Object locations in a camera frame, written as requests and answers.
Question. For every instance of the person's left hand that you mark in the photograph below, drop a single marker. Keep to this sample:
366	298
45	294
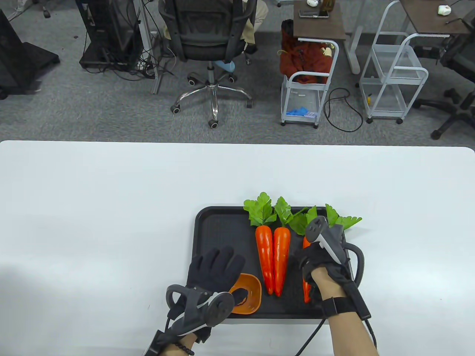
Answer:
213	267

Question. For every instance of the person's right hand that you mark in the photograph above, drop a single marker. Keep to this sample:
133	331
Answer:
315	259

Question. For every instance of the person's left forearm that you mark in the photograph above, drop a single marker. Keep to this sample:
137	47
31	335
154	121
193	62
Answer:
182	346

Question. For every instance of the person's right forearm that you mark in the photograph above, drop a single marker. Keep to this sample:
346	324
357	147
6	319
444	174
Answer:
345	333

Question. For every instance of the white right hand controller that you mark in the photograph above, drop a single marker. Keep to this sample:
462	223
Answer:
326	237

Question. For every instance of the black plastic tray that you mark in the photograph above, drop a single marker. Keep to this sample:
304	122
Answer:
222	237

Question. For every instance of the grey left hand controller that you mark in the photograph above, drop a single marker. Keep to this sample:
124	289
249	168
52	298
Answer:
219	309

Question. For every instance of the orange plastic bowl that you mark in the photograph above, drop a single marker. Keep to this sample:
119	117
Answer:
254	293

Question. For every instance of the black left wrist box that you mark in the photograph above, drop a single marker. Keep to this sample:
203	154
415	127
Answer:
154	345

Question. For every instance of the blue gloves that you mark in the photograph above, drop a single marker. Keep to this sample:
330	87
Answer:
297	111

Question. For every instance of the red-brown bag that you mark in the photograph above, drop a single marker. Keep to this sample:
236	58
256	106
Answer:
304	59

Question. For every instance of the white table leg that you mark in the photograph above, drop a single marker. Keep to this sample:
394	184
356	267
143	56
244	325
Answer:
354	55

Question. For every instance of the brown side table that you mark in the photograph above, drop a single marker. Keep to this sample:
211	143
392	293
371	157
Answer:
319	27

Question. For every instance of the black mesh office chair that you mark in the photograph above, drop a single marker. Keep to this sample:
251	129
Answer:
207	33

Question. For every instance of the dark bottle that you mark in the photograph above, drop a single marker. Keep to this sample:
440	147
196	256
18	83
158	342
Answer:
328	4

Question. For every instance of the black monitor stand cart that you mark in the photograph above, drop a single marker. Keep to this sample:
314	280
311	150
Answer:
107	33

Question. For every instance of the brown desk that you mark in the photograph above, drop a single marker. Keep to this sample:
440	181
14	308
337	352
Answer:
426	22

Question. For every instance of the black floor stand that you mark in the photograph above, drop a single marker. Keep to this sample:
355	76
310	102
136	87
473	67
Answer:
15	55

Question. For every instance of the aluminium frame post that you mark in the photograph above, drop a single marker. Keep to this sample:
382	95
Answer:
148	37

